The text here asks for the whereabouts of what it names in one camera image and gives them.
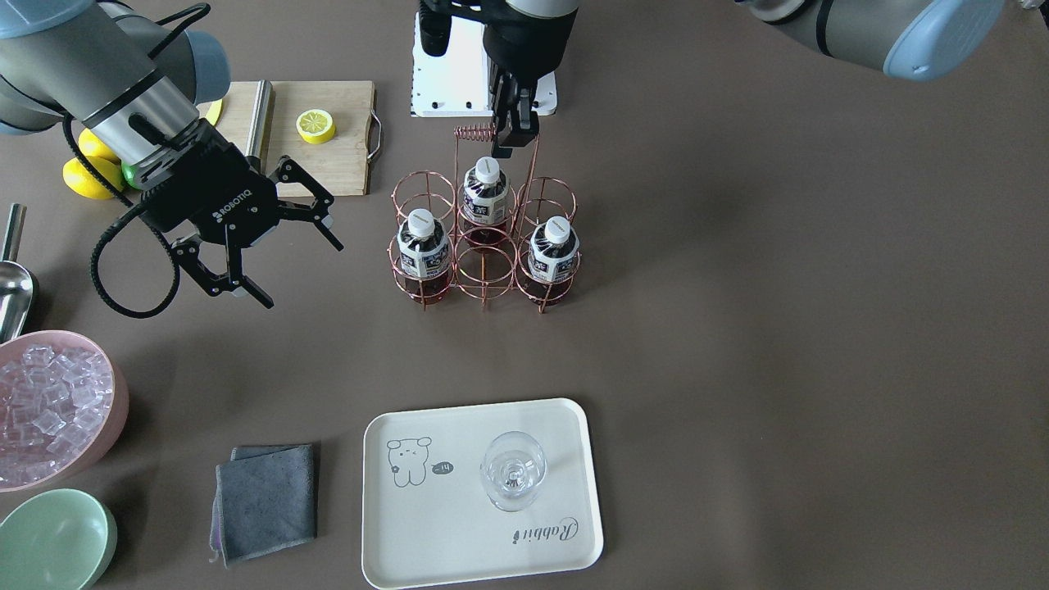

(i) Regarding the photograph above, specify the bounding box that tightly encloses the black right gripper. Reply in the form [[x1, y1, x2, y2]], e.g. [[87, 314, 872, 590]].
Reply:
[[131, 119, 345, 310]]

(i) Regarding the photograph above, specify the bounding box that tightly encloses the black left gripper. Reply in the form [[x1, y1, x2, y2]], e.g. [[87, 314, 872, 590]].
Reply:
[[481, 1, 574, 159]]

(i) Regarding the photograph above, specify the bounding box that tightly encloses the dark tea bottle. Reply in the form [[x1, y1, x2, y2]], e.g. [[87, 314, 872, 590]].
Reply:
[[461, 157, 510, 246]]

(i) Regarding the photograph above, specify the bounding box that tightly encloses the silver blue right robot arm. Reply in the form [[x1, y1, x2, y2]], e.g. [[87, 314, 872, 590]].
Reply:
[[1, 1, 343, 319]]

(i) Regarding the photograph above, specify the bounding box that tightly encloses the steel muddler bar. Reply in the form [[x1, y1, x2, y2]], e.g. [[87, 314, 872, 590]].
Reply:
[[243, 79, 273, 171]]

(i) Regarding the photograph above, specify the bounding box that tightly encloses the green lime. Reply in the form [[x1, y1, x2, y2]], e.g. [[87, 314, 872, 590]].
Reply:
[[120, 161, 142, 190]]

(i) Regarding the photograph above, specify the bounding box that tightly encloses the yellow lemon half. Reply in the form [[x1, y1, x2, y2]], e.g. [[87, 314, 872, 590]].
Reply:
[[295, 108, 337, 144]]

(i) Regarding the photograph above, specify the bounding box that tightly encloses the steel ice scoop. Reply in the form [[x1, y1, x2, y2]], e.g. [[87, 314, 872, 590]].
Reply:
[[1, 204, 38, 343]]

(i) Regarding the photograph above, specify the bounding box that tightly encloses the pink bowl of ice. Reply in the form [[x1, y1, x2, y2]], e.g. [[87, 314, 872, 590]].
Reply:
[[1, 331, 129, 492]]

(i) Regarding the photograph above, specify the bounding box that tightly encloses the grey folded cloth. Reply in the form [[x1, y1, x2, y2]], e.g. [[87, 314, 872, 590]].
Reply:
[[210, 443, 318, 568]]

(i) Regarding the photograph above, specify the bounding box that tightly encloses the clear wine glass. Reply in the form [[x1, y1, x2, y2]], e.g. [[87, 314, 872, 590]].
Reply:
[[479, 430, 548, 512]]

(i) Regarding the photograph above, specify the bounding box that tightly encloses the cream rabbit tray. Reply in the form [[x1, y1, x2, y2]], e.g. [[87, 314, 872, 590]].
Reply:
[[361, 398, 606, 589]]

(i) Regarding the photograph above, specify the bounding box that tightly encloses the green bowl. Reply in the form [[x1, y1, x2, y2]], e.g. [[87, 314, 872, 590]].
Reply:
[[1, 488, 119, 589]]

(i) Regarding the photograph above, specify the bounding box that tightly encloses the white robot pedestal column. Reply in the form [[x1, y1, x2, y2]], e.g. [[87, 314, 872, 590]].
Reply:
[[413, 1, 561, 129]]

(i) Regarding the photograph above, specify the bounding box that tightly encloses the copper wire bottle basket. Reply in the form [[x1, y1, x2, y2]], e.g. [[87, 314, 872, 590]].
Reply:
[[388, 156, 582, 311]]

